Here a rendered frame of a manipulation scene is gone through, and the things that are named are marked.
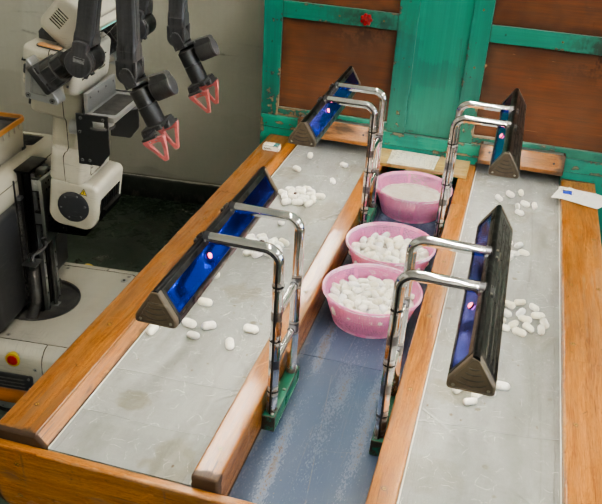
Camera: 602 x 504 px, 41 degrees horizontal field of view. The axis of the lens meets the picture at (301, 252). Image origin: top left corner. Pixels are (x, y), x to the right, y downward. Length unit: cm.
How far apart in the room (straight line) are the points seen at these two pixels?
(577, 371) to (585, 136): 123
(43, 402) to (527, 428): 102
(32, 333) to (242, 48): 183
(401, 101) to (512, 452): 161
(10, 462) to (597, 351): 135
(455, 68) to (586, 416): 150
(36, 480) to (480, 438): 90
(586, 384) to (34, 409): 120
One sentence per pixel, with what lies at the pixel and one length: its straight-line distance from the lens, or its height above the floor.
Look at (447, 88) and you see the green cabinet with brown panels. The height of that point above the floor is 103.
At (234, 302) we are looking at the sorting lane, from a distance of 211.
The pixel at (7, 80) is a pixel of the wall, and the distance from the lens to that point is 456.
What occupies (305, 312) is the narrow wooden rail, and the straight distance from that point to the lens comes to 204.
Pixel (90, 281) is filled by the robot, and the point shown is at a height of 28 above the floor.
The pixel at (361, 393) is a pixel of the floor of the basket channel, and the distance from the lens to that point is 193.
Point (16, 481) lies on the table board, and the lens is 179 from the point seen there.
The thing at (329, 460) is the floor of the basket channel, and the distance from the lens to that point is 175.
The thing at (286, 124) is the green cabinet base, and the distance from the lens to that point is 315.
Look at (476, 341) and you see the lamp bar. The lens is 138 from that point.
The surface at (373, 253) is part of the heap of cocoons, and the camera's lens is 238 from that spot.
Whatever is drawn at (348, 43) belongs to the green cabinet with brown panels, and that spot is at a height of 114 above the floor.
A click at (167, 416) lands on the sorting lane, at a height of 74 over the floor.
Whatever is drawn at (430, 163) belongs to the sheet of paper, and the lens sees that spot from 298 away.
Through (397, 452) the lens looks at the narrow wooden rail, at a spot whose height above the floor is 76.
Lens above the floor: 186
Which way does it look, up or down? 28 degrees down
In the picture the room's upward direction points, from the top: 4 degrees clockwise
